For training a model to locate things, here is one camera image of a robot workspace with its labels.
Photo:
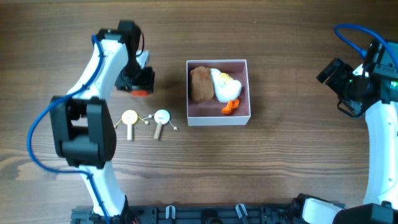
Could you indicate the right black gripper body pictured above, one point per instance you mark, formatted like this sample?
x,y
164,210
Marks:
x,y
331,71

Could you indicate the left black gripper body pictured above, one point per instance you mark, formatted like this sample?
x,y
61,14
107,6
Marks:
x,y
132,79

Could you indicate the red toy fire truck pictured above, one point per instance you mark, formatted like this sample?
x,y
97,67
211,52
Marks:
x,y
140,93

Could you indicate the yellow rattle drum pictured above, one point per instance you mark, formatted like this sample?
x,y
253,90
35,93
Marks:
x,y
130,118

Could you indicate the white rattle drum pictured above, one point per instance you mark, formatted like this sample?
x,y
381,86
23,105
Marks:
x,y
161,117

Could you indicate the brown plush bear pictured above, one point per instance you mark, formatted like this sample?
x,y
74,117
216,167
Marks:
x,y
201,84

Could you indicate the white plush duck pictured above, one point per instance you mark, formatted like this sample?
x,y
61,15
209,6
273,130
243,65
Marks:
x,y
227,90

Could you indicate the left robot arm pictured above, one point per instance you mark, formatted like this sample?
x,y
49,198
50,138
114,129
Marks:
x,y
83,131

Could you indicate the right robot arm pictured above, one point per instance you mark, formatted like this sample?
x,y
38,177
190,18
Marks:
x,y
370,90

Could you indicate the pink cardboard box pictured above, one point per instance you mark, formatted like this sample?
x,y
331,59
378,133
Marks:
x,y
208,113

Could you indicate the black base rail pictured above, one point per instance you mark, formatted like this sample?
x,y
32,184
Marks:
x,y
265,214

